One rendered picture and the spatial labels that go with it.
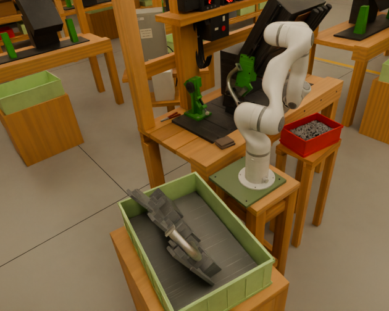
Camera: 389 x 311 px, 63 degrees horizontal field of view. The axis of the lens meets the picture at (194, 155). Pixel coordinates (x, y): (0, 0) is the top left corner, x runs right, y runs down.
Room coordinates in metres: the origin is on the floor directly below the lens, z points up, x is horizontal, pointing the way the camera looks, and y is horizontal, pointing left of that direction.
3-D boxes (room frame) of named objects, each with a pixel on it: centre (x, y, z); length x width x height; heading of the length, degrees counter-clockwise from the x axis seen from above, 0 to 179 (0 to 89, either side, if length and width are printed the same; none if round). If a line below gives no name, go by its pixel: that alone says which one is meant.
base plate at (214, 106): (2.10, -0.42, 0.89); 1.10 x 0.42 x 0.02; 129
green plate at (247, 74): (2.00, -0.41, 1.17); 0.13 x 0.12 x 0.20; 129
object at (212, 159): (1.88, -0.60, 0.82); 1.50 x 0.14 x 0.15; 129
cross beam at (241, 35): (2.38, -0.19, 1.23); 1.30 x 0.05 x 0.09; 129
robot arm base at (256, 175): (1.26, -0.31, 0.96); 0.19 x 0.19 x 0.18
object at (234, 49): (2.27, -0.42, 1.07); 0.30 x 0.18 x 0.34; 129
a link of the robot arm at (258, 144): (1.27, -0.29, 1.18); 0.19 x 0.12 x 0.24; 51
